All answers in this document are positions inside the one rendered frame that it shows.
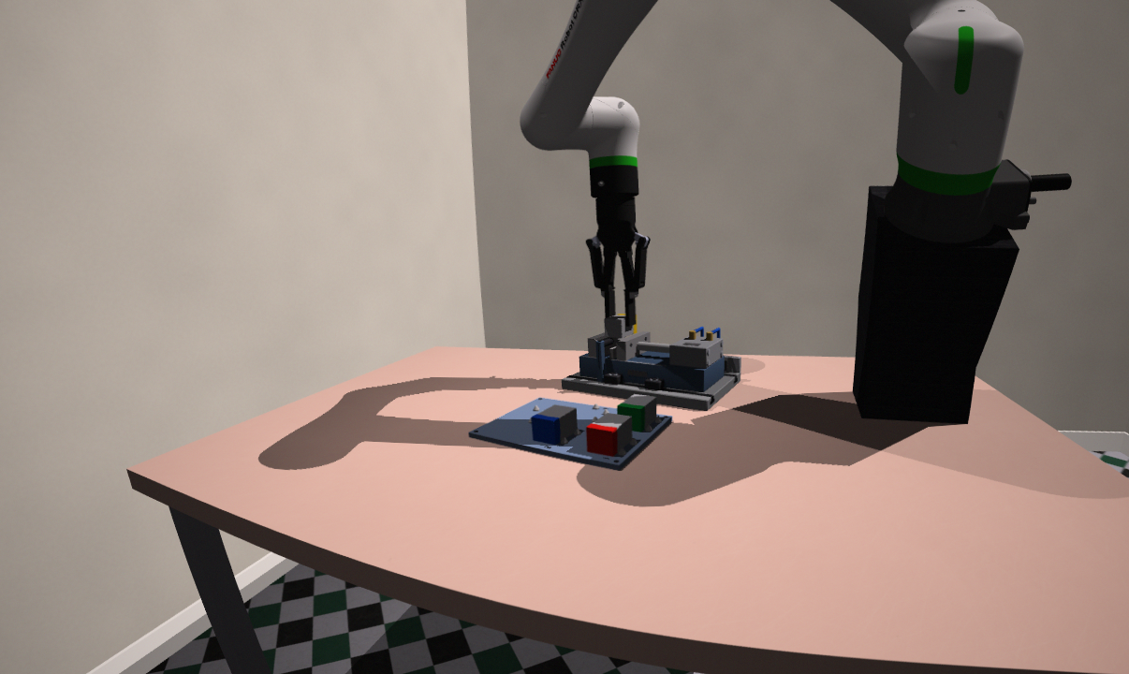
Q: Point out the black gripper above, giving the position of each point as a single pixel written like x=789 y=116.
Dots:
x=616 y=219

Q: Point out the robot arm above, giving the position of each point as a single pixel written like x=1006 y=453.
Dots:
x=960 y=74

